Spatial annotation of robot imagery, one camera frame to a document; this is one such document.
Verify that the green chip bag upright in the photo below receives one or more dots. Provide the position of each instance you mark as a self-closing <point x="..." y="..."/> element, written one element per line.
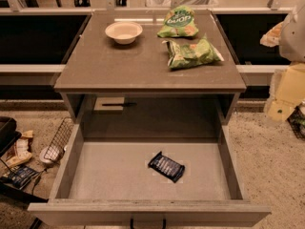
<point x="179" y="22"/>

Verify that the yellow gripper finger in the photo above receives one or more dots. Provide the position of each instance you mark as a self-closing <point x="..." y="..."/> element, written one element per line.
<point x="271" y="38"/>

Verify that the dark blue rxbar wrapper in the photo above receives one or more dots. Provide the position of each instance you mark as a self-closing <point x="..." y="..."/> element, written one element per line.
<point x="167" y="167"/>

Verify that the orange white snack packet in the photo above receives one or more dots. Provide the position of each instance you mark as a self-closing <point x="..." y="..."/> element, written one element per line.
<point x="20" y="152"/>

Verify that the white round lid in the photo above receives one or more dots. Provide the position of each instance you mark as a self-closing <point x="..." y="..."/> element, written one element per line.
<point x="49" y="155"/>

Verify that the white paper bowl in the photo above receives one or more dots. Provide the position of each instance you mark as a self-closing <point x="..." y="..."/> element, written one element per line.
<point x="123" y="33"/>

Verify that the dark blue snack packet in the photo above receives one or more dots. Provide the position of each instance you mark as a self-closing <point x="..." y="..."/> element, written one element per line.
<point x="19" y="176"/>

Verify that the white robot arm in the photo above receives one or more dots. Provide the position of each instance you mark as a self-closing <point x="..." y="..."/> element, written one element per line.
<point x="289" y="35"/>

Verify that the black bin on left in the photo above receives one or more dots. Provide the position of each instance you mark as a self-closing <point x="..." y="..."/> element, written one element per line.
<point x="8" y="133"/>

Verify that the open grey top drawer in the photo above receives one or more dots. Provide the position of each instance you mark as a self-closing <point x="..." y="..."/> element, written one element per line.
<point x="109" y="183"/>

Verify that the green chip bag lying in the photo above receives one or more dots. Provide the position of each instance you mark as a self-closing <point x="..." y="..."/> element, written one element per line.
<point x="192" y="55"/>

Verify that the white label with black slot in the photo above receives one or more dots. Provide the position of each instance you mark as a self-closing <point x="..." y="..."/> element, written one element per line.
<point x="112" y="104"/>

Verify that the grey cabinet with counter top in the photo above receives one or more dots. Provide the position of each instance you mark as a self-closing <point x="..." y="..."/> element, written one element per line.
<point x="191" y="103"/>

